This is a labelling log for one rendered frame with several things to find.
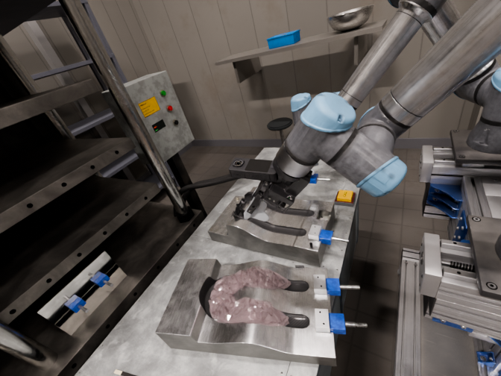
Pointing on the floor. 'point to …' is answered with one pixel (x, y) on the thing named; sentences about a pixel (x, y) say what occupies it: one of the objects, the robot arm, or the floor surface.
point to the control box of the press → (159, 124)
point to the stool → (279, 125)
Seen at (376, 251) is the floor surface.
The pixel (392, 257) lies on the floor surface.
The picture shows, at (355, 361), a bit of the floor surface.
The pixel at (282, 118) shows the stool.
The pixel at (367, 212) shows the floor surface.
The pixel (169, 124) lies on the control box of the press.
